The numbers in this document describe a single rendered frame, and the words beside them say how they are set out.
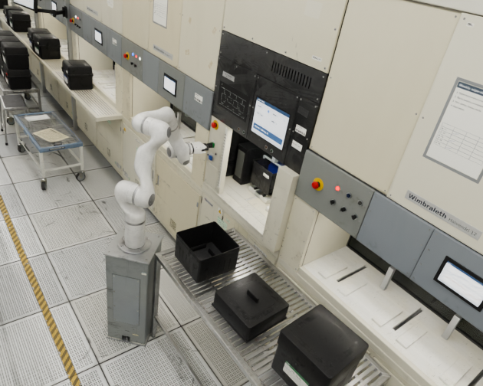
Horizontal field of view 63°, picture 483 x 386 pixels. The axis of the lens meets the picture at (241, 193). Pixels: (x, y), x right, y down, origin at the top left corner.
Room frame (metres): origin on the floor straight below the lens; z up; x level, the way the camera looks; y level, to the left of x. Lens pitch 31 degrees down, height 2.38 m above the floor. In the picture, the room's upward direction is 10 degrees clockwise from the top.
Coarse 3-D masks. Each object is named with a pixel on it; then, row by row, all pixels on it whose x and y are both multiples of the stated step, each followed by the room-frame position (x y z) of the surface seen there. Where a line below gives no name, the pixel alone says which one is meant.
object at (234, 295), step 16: (224, 288) 1.52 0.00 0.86; (240, 288) 1.54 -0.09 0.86; (256, 288) 1.57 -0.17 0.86; (224, 304) 1.43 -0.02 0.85; (240, 304) 1.43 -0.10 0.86; (256, 304) 1.45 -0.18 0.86; (272, 304) 1.47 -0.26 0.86; (288, 304) 1.49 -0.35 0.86; (240, 320) 1.34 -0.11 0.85; (256, 320) 1.35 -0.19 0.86; (272, 320) 1.41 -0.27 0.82; (240, 336) 1.32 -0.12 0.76; (256, 336) 1.33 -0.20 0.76
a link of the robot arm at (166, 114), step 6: (162, 108) 2.12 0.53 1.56; (168, 108) 2.14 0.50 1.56; (138, 114) 2.02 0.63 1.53; (144, 114) 2.03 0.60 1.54; (150, 114) 2.06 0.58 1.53; (156, 114) 2.07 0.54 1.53; (162, 114) 2.08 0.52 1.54; (168, 114) 2.10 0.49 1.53; (174, 114) 2.16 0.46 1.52; (132, 120) 2.00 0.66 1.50; (138, 120) 1.98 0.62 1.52; (144, 120) 1.98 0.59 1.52; (162, 120) 2.08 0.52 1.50; (168, 120) 2.10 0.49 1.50; (174, 120) 2.15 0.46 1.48; (138, 126) 1.97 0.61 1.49; (174, 126) 2.17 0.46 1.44
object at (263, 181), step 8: (256, 160) 2.57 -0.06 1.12; (264, 160) 2.63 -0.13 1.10; (272, 160) 2.55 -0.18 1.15; (256, 168) 2.53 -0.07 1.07; (264, 168) 2.47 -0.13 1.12; (256, 176) 2.52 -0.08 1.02; (264, 176) 2.46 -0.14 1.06; (272, 176) 2.41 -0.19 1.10; (256, 184) 2.51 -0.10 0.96; (264, 184) 2.45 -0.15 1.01; (272, 184) 2.42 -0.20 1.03; (264, 192) 2.43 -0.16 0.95; (272, 192) 2.51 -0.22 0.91
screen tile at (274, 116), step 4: (272, 112) 2.14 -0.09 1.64; (272, 116) 2.13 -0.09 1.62; (276, 116) 2.11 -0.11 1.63; (280, 116) 2.09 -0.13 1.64; (276, 120) 2.11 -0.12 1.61; (280, 120) 2.08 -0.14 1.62; (272, 124) 2.12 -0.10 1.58; (284, 124) 2.06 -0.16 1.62; (272, 128) 2.12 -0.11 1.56; (276, 128) 2.10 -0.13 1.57; (280, 128) 2.08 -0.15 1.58; (284, 128) 2.05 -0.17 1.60; (276, 132) 2.09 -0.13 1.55; (280, 132) 2.07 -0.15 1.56
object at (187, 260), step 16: (208, 224) 1.97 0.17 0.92; (176, 240) 1.81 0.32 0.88; (192, 240) 1.90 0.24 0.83; (208, 240) 1.98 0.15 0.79; (224, 240) 1.91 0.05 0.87; (176, 256) 1.80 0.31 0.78; (192, 256) 1.67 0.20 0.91; (208, 256) 1.86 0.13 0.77; (224, 256) 1.73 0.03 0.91; (192, 272) 1.66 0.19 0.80; (208, 272) 1.66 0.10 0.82; (224, 272) 1.74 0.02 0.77
